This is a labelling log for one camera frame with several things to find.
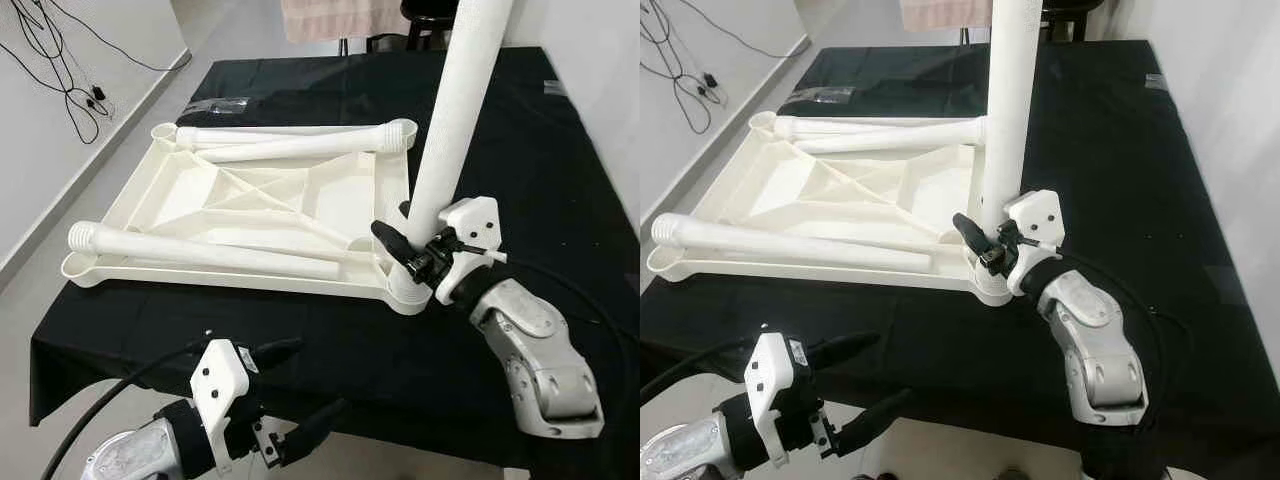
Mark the clear tape strip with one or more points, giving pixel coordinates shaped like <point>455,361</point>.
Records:
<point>555,87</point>
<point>1156,81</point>

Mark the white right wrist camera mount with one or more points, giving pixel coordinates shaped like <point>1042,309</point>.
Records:
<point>475,225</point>
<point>1035,215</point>

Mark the black table cloth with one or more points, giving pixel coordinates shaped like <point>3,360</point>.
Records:
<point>920,70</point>
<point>330,80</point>

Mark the white plastic table leg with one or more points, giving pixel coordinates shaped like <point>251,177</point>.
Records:
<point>900,128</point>
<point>460,100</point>
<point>1012,100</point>
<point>280,152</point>
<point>200,250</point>
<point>400,133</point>
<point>790,243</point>
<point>870,145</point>

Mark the beige striped cloth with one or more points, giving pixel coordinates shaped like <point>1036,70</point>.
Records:
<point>945,12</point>
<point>340,18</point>

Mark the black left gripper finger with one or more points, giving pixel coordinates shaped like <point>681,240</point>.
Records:
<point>275,352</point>
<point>872,422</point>
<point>315,432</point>
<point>842,347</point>

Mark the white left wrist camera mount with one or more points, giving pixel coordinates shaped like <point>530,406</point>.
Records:
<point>218,385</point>
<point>772,380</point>

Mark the clear plastic bag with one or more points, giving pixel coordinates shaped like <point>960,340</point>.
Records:
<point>220,103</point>
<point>820,95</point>

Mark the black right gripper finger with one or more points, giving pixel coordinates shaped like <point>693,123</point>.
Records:
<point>405,209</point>
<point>397,247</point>
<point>976,240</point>

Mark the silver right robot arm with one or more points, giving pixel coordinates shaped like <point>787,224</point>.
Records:
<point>540,350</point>
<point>1095,340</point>

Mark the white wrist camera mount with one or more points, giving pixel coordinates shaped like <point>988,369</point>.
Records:
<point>475,225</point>
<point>1035,215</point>
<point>772,380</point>
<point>218,385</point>

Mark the cream plastic children table top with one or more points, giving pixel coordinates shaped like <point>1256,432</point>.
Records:
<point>800,185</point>
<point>200,195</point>

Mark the black round stool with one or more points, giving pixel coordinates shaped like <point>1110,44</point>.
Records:
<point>425,15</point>
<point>1065,12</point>

